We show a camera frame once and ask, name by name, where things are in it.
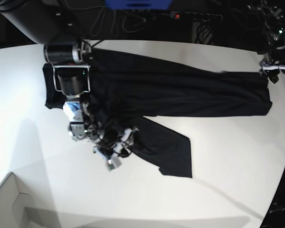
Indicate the black t-shirt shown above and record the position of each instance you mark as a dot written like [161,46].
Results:
[128,89]

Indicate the blue plastic bin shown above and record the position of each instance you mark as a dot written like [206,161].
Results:
[138,4]

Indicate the white cardboard box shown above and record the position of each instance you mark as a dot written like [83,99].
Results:
[18,210]

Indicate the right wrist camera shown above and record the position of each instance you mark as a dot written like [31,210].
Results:
[113,163]

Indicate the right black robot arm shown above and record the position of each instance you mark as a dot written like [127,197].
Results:
[71,76]

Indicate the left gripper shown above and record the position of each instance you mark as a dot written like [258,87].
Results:
[272,68]

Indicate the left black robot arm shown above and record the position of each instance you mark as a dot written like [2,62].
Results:
[273,28]

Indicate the black power strip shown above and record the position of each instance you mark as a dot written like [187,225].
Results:
[195,16]

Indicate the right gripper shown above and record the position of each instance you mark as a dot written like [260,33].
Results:
[113,145]

